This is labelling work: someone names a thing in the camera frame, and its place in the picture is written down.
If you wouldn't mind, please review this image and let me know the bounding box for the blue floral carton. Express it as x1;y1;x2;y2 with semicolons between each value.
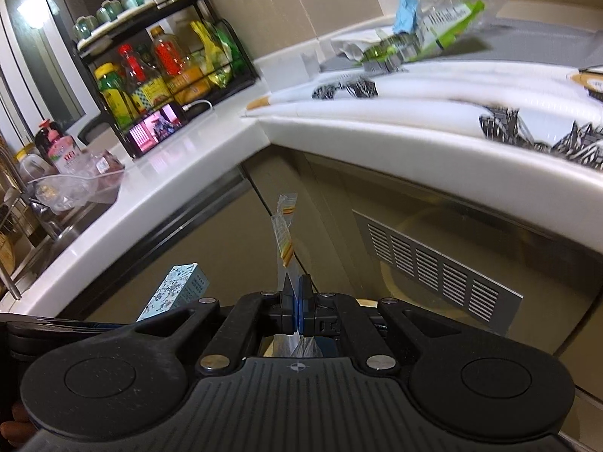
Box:
136;264;211;324

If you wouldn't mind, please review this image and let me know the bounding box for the orange bottle with red label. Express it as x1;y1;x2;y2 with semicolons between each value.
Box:
150;27;185;77

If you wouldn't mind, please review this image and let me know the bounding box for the green and clear snack packet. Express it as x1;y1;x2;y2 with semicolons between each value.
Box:
362;0;508;75

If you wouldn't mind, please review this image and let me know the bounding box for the person's left hand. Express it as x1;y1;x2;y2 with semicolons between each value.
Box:
0;402;37;448

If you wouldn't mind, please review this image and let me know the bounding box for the yellow seasoning box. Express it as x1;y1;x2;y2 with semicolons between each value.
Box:
164;67;212;101

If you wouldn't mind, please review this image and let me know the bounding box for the smartphone with lit screen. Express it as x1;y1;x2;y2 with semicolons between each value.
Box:
129;105;190;155

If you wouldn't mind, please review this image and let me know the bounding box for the metal cabinet vent grille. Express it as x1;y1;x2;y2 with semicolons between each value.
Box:
352;209;525;338

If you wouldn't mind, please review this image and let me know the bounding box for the blue paper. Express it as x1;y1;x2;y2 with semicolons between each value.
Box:
393;0;421;35

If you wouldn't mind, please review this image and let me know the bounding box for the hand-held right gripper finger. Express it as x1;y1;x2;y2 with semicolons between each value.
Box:
136;275;299;374
298;273;454;374

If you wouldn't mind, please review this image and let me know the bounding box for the clear sachet with orange stripes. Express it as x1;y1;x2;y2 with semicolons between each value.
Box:
271;193;327;359

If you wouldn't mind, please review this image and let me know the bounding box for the white cloth with black print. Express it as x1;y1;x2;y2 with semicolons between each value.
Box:
240;52;603;171

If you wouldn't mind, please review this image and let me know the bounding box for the steel faucet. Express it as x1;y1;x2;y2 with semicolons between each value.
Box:
0;136;29;302

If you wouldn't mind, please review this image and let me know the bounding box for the black wire spice rack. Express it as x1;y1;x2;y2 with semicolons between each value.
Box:
70;0;263;159

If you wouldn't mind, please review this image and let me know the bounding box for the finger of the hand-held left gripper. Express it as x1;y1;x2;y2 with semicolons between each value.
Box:
0;312;140;338

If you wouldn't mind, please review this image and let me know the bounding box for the white charging cable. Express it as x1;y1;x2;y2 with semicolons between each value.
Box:
181;99;216;119

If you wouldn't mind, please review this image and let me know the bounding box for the beige vented cabinet door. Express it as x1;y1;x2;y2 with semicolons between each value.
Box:
301;148;603;356

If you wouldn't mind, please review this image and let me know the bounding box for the yellow lidded green jar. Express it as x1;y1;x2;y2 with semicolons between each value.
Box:
93;63;138;129

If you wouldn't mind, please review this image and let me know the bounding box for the window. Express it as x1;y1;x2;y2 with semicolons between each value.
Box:
0;0;90;125

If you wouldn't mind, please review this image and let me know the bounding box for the steel sink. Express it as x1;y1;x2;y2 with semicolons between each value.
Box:
40;202;111;257

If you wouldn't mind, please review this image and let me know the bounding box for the red capped sauce bottle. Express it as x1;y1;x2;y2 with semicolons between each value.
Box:
118;44;171;115

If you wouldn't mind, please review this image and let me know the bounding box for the yellow seasoning packet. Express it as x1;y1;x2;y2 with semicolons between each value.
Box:
190;20;228;86

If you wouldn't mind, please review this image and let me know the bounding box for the pink dish soap bottle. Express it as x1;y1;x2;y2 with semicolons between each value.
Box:
35;120;84;176

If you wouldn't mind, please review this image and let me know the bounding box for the clear plastic bag with food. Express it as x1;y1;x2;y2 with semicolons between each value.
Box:
26;150;129;215

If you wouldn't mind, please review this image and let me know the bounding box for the green seasoning packet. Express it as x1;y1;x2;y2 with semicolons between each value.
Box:
214;19;248;77

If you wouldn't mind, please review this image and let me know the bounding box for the white jug with yellow cap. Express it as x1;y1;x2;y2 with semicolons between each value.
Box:
14;148;49;185

